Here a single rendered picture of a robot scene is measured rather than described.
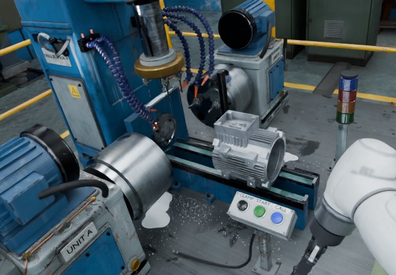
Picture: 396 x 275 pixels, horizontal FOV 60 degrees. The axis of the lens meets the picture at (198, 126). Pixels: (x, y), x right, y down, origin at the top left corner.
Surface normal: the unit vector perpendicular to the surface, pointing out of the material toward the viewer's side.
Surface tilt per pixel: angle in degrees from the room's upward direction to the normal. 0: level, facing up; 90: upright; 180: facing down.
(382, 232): 49
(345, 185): 65
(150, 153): 43
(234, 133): 90
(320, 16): 90
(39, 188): 90
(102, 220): 90
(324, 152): 0
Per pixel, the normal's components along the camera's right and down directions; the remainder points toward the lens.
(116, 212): 0.82, 0.19
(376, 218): -0.78, -0.50
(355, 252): -0.15, -0.84
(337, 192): -0.96, -0.02
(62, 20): -0.55, 0.51
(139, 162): 0.46, -0.47
